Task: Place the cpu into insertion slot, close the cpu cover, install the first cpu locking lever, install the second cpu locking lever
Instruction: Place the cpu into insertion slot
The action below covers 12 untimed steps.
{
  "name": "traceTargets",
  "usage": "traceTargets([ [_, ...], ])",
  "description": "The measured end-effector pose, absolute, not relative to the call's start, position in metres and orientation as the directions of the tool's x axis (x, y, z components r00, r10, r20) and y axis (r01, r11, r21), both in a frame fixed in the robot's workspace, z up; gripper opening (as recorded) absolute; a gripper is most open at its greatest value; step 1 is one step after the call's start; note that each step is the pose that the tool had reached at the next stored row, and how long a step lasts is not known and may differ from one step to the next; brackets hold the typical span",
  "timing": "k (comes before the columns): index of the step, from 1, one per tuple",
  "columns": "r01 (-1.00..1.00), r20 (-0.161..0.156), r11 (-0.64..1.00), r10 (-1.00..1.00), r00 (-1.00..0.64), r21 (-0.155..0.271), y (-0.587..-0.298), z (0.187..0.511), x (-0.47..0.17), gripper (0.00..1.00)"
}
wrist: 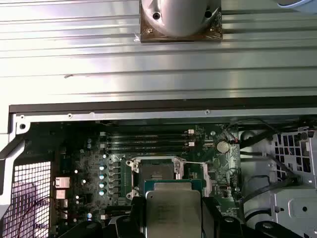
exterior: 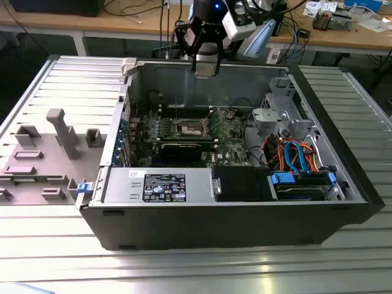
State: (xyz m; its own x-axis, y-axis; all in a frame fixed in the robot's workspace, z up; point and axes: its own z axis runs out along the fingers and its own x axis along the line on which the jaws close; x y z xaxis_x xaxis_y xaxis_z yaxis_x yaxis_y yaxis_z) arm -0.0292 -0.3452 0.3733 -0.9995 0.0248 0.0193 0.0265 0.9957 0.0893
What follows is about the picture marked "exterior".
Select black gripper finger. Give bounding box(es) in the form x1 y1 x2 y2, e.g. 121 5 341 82
174 20 204 74
203 25 229 75

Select silver CPU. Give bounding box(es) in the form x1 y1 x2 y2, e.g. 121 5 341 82
195 62 217 79

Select CPU socket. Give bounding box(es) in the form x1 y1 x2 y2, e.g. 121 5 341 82
171 118 213 139

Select wooden desk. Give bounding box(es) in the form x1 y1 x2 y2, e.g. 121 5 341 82
266 0 392 58
0 0 197 58

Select black tower on desk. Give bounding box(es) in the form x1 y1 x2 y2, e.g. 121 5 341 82
274 9 285 37

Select beige case latch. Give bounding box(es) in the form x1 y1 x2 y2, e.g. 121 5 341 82
121 57 138 76

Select black case fan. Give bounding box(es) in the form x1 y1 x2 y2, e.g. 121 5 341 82
146 89 168 108

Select grey metal drive cage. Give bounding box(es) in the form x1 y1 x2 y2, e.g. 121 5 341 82
251 76 319 145

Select copper heatsink cooler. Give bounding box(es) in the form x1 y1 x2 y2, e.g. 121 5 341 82
312 8 332 31

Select white papers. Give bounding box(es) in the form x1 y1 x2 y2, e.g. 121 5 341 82
306 1 337 16

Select green motherboard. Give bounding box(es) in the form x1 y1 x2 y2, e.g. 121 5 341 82
127 105 257 168

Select black graphics card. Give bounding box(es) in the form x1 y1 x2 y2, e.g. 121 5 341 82
159 141 203 163

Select black computer box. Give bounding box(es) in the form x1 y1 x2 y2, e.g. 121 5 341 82
9 0 100 18

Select black plastic shroud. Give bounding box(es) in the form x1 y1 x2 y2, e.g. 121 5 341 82
213 167 272 202

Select blue cardboard box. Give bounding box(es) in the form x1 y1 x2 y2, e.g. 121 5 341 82
342 0 383 9

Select grey power supply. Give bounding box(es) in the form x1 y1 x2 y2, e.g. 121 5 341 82
102 167 215 205

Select hard disk in blue carrier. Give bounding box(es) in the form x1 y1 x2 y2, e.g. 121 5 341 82
268 171 337 202

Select grey parts rack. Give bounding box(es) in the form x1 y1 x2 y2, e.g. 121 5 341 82
0 108 107 206

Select black PC case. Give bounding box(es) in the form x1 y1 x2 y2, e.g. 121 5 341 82
75 55 385 252

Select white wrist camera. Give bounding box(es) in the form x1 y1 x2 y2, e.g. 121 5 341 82
222 10 257 41

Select thin black looped cable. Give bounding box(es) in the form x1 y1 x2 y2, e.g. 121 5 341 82
231 97 257 108

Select blue hanging cable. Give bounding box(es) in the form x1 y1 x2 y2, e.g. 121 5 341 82
292 26 304 61

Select long black cable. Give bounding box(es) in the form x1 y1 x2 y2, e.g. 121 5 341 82
241 115 270 168

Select red wire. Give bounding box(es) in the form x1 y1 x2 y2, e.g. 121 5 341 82
262 136 278 160

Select blue wire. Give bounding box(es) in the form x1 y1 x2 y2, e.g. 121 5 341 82
284 142 311 175

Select orange wire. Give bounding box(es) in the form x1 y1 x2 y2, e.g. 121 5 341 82
265 137 322 174

